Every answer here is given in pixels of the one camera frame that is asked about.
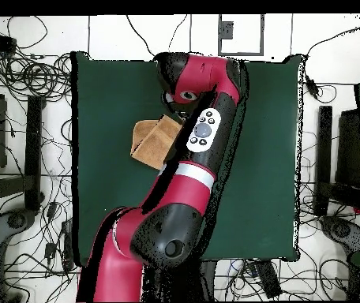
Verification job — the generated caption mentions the grey chair base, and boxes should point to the grey chair base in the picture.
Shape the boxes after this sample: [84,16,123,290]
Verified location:
[0,208,37,253]
[320,215,360,253]

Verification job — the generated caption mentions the black power adapter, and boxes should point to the black power adapter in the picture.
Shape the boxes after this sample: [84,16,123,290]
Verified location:
[304,75,321,99]

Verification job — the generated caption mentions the coiled black cables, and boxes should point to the coiled black cables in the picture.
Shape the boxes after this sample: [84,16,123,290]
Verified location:
[0,53,72,99]

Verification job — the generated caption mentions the black metal stand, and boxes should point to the black metal stand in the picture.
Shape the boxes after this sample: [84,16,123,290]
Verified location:
[0,95,46,211]
[313,105,360,219]

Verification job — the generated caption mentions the dark green table cloth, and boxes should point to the dark green table cloth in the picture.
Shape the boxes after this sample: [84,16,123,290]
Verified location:
[70,50,304,263]

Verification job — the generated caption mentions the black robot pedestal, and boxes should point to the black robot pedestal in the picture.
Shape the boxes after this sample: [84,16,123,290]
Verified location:
[141,260,216,302]

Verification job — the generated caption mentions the tan terry towel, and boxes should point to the tan terry towel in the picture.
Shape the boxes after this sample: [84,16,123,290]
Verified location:
[129,114,184,171]

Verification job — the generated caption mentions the small grey box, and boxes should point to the small grey box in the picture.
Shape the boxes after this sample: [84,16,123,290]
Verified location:
[219,21,234,40]

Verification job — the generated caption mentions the grey rectangular floor frame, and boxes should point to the grey rectangular floor frame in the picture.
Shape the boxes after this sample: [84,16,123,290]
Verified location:
[217,13,264,57]

